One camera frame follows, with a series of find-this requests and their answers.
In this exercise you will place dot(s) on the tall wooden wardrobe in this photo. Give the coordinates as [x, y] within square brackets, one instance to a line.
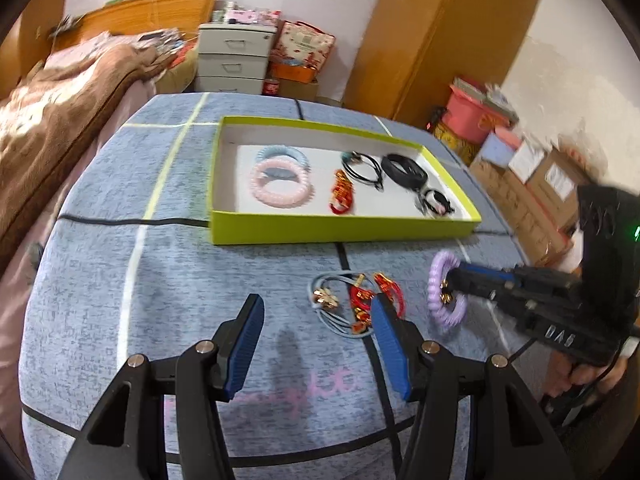
[440, 35]

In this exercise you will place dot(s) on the blue checked cloth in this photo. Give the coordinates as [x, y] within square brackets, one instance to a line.
[125, 285]

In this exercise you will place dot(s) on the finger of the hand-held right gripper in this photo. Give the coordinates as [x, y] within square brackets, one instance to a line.
[475, 292]
[492, 276]

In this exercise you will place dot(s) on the lavender box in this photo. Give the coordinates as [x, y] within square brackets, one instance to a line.
[500, 149]

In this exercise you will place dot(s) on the green cardboard box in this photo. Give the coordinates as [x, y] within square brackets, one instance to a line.
[240, 227]

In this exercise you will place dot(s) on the grey drawer nightstand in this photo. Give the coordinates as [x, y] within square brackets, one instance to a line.
[232, 57]

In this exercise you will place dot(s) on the brown blanket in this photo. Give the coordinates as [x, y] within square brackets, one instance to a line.
[50, 105]

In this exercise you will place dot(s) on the cardboard box white label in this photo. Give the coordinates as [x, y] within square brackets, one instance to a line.
[555, 175]

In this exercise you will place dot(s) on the black band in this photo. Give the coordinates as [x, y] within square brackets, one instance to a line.
[405, 172]

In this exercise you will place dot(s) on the orange box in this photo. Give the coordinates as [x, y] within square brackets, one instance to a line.
[295, 72]

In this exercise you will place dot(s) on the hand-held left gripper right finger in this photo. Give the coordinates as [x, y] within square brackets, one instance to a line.
[387, 347]

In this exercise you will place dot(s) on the clutter on nightstand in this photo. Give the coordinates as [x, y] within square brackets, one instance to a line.
[245, 14]

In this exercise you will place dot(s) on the large cardboard box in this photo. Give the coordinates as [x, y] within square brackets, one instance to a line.
[525, 220]

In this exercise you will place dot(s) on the pink bed sheet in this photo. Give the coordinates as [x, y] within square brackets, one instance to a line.
[20, 300]

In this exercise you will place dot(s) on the pink plastic bucket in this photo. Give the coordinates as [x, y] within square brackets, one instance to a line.
[470, 115]

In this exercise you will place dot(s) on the person's right hand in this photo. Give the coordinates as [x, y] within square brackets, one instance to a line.
[580, 376]

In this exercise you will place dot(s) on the yellow patterned box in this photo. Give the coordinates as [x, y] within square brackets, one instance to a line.
[452, 142]

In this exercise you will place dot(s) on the red patterned gift bag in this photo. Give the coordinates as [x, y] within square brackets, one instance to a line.
[302, 45]

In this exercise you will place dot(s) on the wooden headboard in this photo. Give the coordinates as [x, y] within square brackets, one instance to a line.
[145, 10]

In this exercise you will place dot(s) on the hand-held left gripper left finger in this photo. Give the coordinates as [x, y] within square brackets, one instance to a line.
[245, 347]

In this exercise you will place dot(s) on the red can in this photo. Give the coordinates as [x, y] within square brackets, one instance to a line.
[271, 88]

